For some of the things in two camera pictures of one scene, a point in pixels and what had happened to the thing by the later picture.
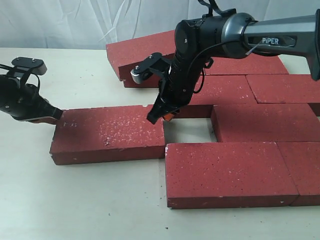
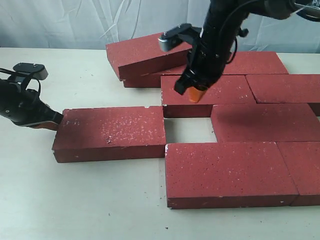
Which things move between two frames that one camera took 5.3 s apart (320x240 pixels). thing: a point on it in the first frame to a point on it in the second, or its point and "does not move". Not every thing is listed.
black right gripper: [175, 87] to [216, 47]
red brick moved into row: [218, 90] does not move
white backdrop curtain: [94, 23] does not move
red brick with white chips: [96, 135] does not move
